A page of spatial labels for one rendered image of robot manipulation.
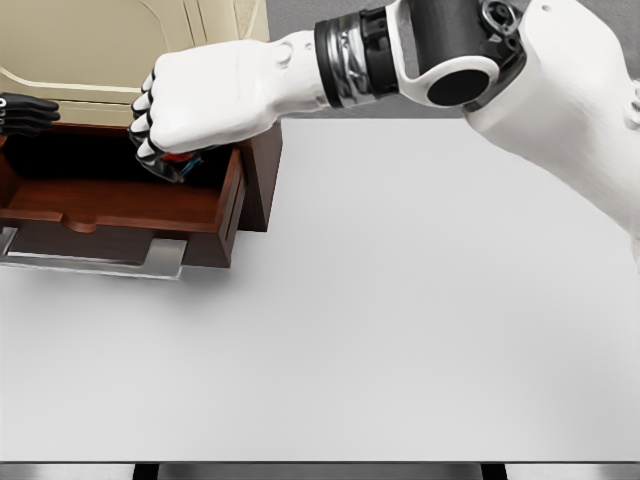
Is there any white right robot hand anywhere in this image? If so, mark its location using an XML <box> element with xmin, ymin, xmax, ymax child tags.
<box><xmin>128</xmin><ymin>40</ymin><xmax>280</xmax><ymax>183</ymax></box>

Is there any black striped left robot hand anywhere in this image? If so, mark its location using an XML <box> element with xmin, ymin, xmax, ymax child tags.
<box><xmin>0</xmin><ymin>93</ymin><xmax>62</xmax><ymax>138</ymax></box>

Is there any red and blue switch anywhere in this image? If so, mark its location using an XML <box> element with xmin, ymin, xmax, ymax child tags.
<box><xmin>158</xmin><ymin>151</ymin><xmax>207</xmax><ymax>183</ymax></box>

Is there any brown drawer with metal handle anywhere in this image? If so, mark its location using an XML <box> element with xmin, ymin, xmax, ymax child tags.
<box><xmin>0</xmin><ymin>121</ymin><xmax>250</xmax><ymax>282</ymax></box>

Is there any cream topped brown wooden cabinet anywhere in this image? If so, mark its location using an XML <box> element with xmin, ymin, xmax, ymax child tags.
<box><xmin>0</xmin><ymin>0</ymin><xmax>284</xmax><ymax>235</ymax></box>

